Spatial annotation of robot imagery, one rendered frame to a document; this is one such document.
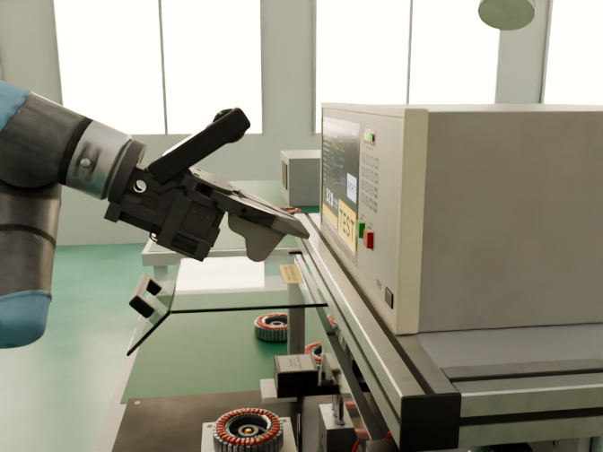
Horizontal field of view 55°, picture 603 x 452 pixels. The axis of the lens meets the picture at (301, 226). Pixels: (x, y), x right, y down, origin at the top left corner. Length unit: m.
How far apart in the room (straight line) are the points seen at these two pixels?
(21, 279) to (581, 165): 0.54
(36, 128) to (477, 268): 0.44
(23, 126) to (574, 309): 0.55
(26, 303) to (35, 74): 4.96
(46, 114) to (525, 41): 5.59
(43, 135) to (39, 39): 4.94
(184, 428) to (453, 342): 0.64
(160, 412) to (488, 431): 0.75
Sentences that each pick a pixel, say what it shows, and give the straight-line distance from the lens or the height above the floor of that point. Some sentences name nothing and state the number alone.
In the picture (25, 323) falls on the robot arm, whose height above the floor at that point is 1.12.
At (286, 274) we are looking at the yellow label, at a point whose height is 1.07.
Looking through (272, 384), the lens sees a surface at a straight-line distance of 0.95.
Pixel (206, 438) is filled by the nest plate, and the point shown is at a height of 0.78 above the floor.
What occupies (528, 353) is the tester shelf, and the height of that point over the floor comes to 1.11.
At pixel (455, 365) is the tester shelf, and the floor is 1.11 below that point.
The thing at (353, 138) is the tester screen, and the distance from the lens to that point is 0.70.
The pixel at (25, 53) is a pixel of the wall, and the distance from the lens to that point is 5.57.
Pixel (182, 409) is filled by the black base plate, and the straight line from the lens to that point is 1.13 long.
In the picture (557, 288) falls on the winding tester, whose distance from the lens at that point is 0.60.
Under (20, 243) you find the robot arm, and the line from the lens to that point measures 0.65.
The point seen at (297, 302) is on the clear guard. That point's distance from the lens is 0.76.
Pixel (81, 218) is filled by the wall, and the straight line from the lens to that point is 5.58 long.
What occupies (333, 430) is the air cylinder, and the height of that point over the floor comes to 0.82.
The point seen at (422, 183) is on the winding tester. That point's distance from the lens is 0.51.
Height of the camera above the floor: 1.33
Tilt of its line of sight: 13 degrees down
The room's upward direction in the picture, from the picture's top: straight up
